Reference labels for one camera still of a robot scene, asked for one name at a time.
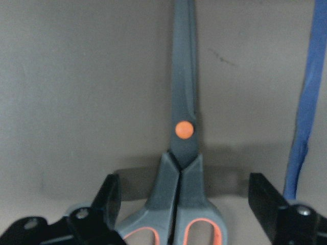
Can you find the grey orange scissors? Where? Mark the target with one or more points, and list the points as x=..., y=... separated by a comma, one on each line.
x=178, y=199

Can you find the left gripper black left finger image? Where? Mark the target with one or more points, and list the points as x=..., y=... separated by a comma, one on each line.
x=94, y=224

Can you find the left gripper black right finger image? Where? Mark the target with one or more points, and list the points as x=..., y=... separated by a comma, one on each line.
x=282, y=221

